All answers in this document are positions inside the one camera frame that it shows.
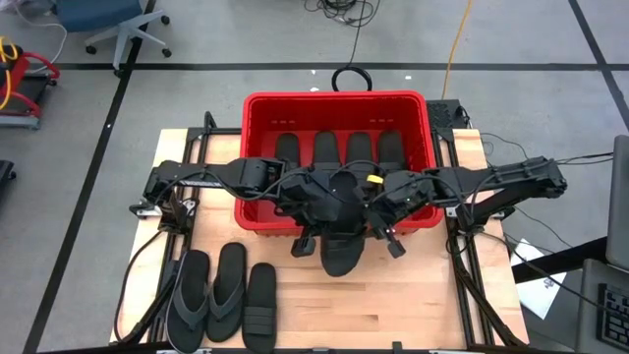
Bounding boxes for grey monitor panel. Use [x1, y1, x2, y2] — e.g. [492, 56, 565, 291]
[604, 135, 629, 271]

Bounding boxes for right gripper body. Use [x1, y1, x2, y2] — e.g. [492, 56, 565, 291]
[367, 169, 431, 261]

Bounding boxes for red wheeled cart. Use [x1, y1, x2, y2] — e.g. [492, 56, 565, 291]
[0, 36, 62, 131]

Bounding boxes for white floor cable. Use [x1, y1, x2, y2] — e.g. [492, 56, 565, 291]
[14, 4, 69, 75]

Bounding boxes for black keyboard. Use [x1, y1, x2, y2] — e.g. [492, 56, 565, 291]
[596, 282, 629, 353]

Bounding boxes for white paper sheet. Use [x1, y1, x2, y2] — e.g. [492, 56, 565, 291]
[510, 238, 569, 321]

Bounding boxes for small black slide sandal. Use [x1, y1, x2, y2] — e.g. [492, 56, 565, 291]
[242, 262, 279, 353]

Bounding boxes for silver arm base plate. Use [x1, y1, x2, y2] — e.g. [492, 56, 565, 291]
[444, 204, 516, 221]
[129, 199, 199, 220]

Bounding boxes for yellow floor cable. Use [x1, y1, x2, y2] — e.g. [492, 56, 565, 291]
[440, 0, 475, 100]

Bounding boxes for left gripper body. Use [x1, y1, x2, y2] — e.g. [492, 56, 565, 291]
[279, 165, 345, 259]

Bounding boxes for grey desk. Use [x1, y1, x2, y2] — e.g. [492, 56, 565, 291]
[574, 258, 629, 354]

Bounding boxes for yellow hose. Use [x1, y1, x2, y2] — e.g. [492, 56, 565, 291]
[0, 37, 20, 112]

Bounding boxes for black base cable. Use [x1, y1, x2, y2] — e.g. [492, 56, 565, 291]
[113, 228, 168, 344]

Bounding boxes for black flip-flop white edge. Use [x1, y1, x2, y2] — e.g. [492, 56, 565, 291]
[165, 249, 211, 354]

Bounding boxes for blue office chair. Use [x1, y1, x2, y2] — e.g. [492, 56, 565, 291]
[51, 0, 173, 78]

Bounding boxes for black power box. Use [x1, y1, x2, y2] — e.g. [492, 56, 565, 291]
[426, 99, 469, 130]

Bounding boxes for red plastic bin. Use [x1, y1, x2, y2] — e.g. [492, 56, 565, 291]
[234, 90, 446, 237]

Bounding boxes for black coiled cable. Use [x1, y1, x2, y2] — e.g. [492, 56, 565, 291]
[330, 66, 373, 93]

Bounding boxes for black tangled floor cables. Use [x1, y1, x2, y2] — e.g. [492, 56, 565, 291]
[301, 0, 382, 68]

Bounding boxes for black desk beam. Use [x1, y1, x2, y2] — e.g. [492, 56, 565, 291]
[510, 235, 609, 285]

